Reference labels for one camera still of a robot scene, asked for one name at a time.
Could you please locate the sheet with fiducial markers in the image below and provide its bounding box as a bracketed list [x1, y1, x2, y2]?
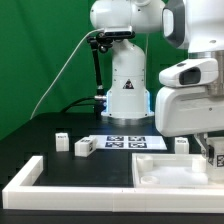
[90, 135, 167, 150]

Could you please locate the white camera cable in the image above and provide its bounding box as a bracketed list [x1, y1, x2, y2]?
[29, 27, 106, 121]

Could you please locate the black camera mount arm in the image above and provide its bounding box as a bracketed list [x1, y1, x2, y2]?
[87, 32, 135, 118]

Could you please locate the white square table top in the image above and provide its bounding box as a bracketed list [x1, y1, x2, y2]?
[132, 153, 224, 189]

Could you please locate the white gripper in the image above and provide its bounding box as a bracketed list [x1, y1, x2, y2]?
[155, 58, 224, 164]

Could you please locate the white U-shaped fence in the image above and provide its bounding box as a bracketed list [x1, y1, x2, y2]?
[2, 156, 224, 213]

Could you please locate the black cable at base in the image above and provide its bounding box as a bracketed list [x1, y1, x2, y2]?
[59, 96, 101, 115]

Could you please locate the grey camera on mount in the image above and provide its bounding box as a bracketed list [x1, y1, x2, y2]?
[103, 26, 133, 39]

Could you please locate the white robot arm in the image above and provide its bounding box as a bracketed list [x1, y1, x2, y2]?
[90, 0, 224, 168]

